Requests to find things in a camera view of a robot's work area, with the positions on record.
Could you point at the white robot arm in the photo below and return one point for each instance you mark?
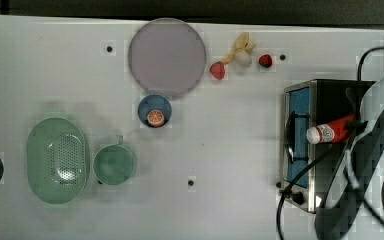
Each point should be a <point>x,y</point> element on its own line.
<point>353,208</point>

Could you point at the green mug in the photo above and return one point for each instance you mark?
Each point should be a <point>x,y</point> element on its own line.
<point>114,164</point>

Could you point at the green perforated colander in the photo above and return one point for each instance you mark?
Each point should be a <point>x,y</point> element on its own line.
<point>58,163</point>

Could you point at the red plush ketchup bottle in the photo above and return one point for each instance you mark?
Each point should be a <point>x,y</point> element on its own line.
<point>332,132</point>

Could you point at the pink strawberry toy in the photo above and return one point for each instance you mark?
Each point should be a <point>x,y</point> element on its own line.
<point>217,70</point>

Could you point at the orange slice toy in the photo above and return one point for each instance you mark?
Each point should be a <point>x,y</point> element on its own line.
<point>156,118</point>

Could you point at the blue bowl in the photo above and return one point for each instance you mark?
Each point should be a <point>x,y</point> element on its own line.
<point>152,102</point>

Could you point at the large grey round plate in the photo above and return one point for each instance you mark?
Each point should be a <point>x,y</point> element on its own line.
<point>167,56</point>

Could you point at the black oven door handle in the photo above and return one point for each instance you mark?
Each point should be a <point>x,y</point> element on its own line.
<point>290,137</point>

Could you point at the red strawberry toy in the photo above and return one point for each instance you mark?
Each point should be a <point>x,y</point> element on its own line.
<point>266,61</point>

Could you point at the black toaster oven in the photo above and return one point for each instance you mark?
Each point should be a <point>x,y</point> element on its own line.
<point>323,100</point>

